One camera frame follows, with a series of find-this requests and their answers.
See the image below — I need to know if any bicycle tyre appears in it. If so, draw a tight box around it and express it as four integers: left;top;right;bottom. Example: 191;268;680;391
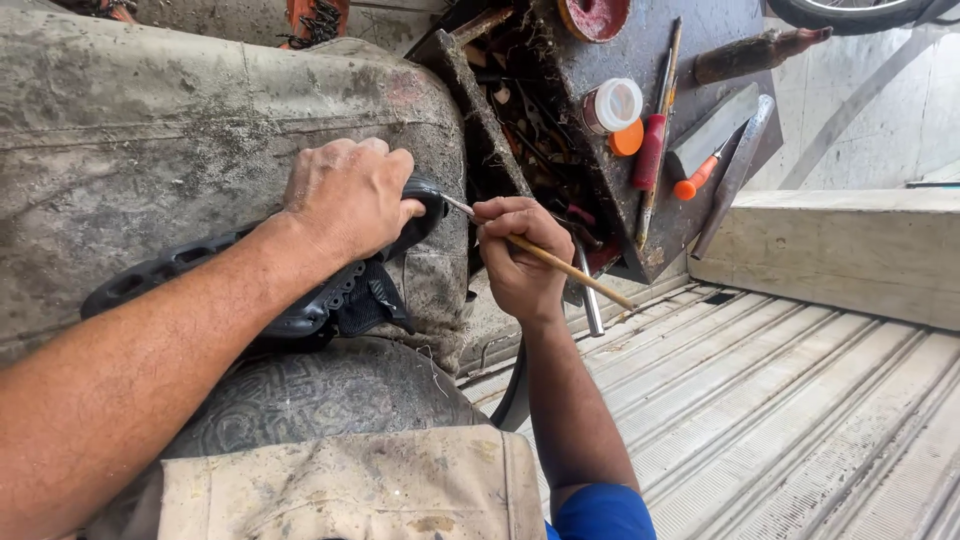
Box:
765;0;960;38

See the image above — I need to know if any heap of small tools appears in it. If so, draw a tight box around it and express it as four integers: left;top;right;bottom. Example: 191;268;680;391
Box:
461;30;624;275

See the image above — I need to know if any dirty grey canvas cloth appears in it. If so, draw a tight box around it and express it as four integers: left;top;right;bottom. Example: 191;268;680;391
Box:
0;0;472;376

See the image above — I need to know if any orange plastic lid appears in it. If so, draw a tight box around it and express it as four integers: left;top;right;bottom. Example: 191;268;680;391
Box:
606;118;645;158

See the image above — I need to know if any black shoe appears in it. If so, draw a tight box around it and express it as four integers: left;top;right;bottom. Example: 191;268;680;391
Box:
80;174;452;355

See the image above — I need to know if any stained beige cloth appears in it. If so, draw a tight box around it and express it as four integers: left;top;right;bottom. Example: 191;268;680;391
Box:
84;426;547;540

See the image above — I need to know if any concrete step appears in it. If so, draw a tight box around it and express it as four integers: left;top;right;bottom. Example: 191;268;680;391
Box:
687;188;960;333

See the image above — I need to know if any red round tin lid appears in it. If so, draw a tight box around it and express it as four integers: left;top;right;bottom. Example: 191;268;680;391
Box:
555;0;632;45

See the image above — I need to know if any shiny metal rod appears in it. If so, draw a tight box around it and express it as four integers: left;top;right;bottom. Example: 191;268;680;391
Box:
573;238;606;339

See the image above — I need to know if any glue jar with white lid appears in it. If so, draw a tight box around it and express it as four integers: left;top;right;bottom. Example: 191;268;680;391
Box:
581;77;645;137

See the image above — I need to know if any dark wooden toolbox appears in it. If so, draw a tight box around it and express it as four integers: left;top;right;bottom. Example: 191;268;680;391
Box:
405;0;786;287

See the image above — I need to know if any red handled tool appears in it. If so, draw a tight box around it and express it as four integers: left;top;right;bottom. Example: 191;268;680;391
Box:
630;112;669;192

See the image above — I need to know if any orange handled awl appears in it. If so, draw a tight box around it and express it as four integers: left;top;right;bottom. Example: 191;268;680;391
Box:
672;133;741;202

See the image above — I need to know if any thin wooden glue brush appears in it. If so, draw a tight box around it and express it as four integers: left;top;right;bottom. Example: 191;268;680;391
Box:
440;192;638;313

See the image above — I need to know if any orange frame with black chain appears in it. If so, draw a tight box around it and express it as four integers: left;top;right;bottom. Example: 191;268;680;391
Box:
276;0;351;51

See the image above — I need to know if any blue sleeve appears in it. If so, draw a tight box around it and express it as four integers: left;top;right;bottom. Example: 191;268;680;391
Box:
544;483;658;540

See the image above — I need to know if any flat metal file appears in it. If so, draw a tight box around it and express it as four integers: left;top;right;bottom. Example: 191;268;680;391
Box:
689;93;777;262

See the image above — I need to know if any grey sharpening stone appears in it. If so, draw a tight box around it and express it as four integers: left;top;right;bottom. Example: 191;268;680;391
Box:
665;81;761;182

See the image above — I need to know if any black rubber strip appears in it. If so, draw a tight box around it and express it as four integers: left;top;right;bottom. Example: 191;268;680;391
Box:
489;341;532;434

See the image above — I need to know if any person's left hand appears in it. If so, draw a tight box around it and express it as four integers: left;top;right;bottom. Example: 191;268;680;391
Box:
281;137;426;264

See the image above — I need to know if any person's right hand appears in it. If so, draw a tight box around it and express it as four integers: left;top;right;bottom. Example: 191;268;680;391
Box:
471;196;577;328

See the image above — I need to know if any brown wooden handled tool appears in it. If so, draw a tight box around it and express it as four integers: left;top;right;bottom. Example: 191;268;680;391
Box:
692;26;834;87

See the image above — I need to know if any long wooden brush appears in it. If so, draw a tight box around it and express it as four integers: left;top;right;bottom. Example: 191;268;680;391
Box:
635;16;684;253

